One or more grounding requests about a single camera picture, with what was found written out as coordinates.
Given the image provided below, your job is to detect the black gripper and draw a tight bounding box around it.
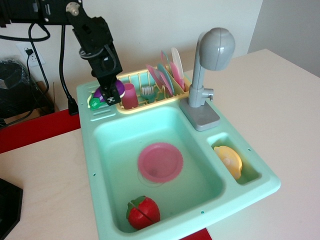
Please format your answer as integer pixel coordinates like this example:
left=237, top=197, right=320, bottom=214
left=79, top=44, right=122, bottom=106

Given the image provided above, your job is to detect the purple toy eggplant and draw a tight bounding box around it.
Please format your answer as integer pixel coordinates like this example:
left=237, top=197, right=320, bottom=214
left=87, top=80, right=125, bottom=110

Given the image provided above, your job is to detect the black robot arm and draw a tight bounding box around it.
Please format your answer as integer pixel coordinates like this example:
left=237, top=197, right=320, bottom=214
left=0, top=0, right=122, bottom=106

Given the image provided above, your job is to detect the pink plate in rack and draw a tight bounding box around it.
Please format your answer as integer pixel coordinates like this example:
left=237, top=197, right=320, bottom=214
left=146, top=64, right=174, bottom=97

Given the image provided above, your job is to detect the teal plate in rack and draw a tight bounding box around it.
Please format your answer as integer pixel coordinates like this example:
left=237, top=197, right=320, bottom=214
left=157, top=63, right=175, bottom=96

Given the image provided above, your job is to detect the white plate in rack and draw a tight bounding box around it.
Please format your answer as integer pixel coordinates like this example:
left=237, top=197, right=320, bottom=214
left=171, top=47, right=184, bottom=79

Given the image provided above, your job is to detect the pink toy plate in basin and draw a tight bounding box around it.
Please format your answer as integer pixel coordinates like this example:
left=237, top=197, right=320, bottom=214
left=137, top=142, right=184, bottom=183

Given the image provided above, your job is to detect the pink toy cup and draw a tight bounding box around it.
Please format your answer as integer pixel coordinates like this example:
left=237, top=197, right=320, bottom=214
left=122, top=83, right=139, bottom=110

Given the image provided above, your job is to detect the yellow dish rack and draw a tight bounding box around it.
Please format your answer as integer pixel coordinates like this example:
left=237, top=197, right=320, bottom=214
left=116, top=67, right=190, bottom=115

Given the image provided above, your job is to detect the pink utensil in rack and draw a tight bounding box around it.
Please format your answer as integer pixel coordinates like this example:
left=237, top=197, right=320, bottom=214
left=160, top=50, right=186, bottom=91

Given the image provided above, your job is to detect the black bag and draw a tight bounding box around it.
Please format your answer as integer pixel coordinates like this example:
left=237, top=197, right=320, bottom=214
left=0, top=59, right=55, bottom=127

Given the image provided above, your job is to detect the mint green toy sink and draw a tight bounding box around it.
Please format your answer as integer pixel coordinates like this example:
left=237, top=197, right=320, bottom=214
left=76, top=81, right=281, bottom=240

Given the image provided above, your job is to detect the red board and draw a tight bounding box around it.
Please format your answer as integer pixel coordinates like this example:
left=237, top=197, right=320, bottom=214
left=0, top=110, right=81, bottom=153

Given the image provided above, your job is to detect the grey toy faucet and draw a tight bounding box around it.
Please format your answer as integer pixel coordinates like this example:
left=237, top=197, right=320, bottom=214
left=178, top=27, right=236, bottom=132

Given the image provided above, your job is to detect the red toy strawberry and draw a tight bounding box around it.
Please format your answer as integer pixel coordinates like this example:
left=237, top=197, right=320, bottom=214
left=126, top=195, right=161, bottom=230

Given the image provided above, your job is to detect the black base at left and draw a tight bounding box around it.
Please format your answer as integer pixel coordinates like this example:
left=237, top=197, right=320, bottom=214
left=0, top=178, right=23, bottom=240

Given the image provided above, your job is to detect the black gooseneck cable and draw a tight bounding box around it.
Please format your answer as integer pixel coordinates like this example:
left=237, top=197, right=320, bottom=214
left=58, top=24, right=79, bottom=116

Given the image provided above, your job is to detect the white wall outlet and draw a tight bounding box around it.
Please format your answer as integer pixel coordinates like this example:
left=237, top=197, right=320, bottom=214
left=15, top=42, right=46, bottom=67

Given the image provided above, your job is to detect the black power cable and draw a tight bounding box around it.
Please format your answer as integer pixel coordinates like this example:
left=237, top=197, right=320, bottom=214
left=0, top=22, right=52, bottom=94

